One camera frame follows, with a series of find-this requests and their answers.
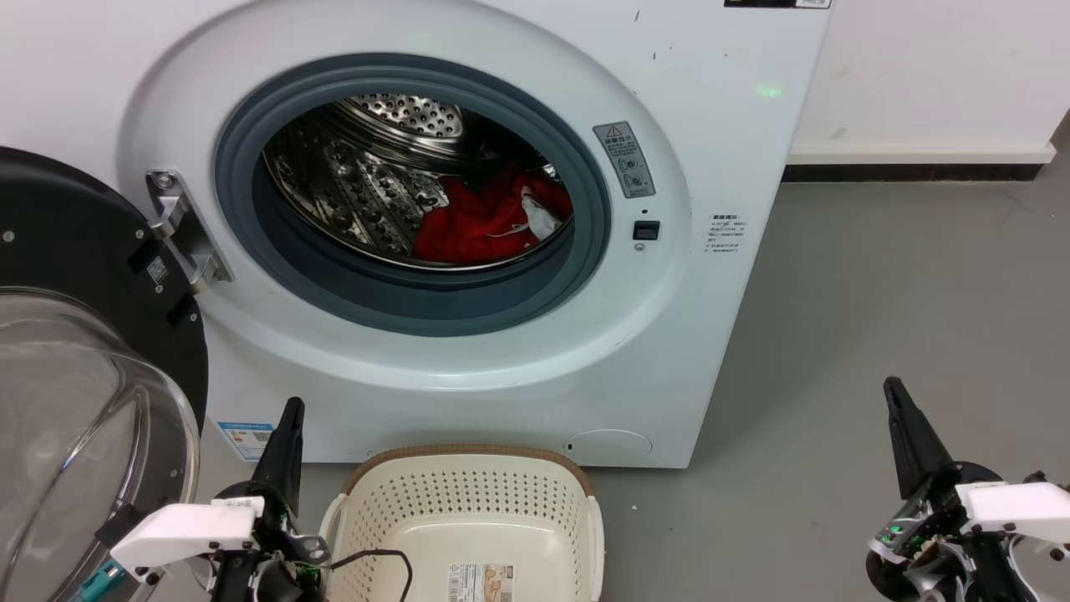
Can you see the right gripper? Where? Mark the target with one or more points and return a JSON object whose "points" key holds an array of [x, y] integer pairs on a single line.
{"points": [[928, 535]]}

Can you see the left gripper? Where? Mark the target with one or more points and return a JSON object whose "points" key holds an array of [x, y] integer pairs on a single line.
{"points": [[267, 560]]}

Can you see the red garment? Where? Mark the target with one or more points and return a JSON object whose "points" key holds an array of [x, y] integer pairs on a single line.
{"points": [[476, 221]]}

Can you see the cream perforated laundry basket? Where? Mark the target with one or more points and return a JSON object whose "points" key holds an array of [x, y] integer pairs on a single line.
{"points": [[468, 502]]}

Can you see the stainless steel washing machine drum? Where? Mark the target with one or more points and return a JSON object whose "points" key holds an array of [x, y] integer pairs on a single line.
{"points": [[351, 184]]}

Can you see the open washer door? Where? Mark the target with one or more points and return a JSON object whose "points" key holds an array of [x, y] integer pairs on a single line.
{"points": [[67, 234]]}

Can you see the blue energy label sticker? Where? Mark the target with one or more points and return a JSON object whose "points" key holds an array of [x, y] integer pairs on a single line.
{"points": [[247, 441]]}

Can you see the grey rubber door gasket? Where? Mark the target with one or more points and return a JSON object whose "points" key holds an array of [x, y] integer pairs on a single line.
{"points": [[418, 305]]}

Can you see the teal connector plug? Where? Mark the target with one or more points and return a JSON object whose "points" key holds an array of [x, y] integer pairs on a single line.
{"points": [[102, 581]]}

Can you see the white front-load washing machine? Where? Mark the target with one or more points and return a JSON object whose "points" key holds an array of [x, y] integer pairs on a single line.
{"points": [[501, 393]]}

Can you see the QR code sticker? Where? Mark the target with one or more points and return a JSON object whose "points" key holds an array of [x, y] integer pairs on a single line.
{"points": [[156, 269]]}

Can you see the metal door hinge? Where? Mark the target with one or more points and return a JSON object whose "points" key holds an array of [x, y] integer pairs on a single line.
{"points": [[185, 230]]}

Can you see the black baseboard strip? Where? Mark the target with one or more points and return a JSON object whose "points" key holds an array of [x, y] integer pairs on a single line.
{"points": [[911, 173]]}

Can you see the round drain filter cover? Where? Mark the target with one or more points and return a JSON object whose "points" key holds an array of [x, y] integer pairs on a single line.
{"points": [[608, 447]]}

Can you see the white cloth piece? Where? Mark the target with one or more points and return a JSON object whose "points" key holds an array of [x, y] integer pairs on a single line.
{"points": [[542, 219]]}

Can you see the grey warning sticker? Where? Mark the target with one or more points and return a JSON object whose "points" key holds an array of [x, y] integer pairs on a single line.
{"points": [[624, 159]]}

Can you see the black control panel strip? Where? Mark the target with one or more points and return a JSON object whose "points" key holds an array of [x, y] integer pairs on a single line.
{"points": [[777, 3]]}

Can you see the black left wrist camera block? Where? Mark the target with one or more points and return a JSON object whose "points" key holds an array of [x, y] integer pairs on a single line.
{"points": [[117, 522]]}

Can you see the white wall ledge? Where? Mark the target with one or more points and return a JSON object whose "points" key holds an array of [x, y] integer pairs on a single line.
{"points": [[919, 154]]}

